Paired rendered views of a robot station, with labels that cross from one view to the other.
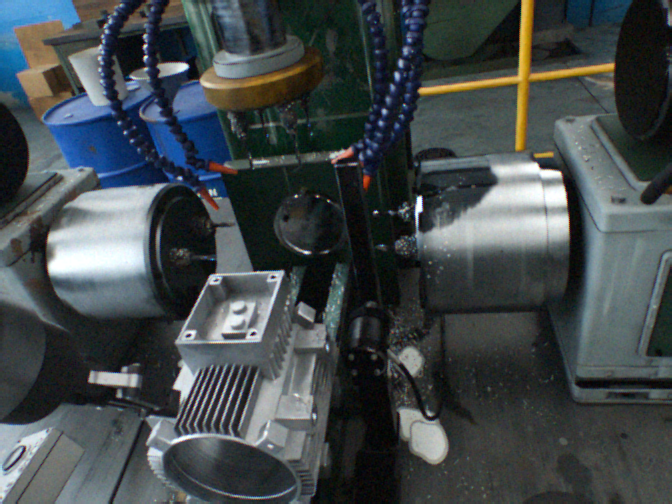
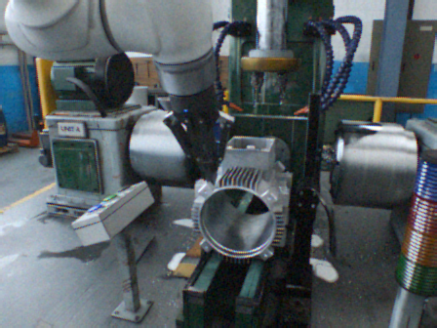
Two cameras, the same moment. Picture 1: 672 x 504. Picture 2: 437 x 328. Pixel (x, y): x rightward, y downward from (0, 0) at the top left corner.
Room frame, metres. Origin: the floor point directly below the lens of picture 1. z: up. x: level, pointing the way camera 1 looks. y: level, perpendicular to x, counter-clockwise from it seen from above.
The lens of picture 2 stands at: (-0.26, 0.19, 1.32)
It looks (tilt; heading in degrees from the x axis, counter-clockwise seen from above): 17 degrees down; 1
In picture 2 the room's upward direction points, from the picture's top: straight up
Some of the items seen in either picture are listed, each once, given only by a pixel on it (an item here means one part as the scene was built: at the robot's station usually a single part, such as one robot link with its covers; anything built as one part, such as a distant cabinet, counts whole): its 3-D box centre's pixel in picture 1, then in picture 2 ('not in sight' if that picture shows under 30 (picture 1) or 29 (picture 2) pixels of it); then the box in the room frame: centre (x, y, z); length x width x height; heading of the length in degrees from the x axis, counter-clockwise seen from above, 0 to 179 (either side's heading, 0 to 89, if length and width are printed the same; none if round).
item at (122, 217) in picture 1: (117, 255); (160, 148); (0.80, 0.40, 1.04); 0.37 x 0.25 x 0.25; 75
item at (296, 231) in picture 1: (311, 227); (269, 156); (0.80, 0.04, 1.01); 0.15 x 0.02 x 0.15; 75
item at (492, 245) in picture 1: (500, 233); (377, 165); (0.62, -0.26, 1.04); 0.41 x 0.25 x 0.25; 75
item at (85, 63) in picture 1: (99, 76); (135, 101); (2.69, 0.99, 0.99); 0.24 x 0.22 x 0.24; 76
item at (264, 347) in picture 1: (241, 326); (250, 158); (0.45, 0.13, 1.11); 0.12 x 0.11 x 0.07; 166
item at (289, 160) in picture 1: (320, 226); (271, 162); (0.86, 0.02, 0.97); 0.30 x 0.11 x 0.34; 75
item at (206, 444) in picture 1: (253, 402); (245, 203); (0.41, 0.14, 1.01); 0.20 x 0.19 x 0.19; 166
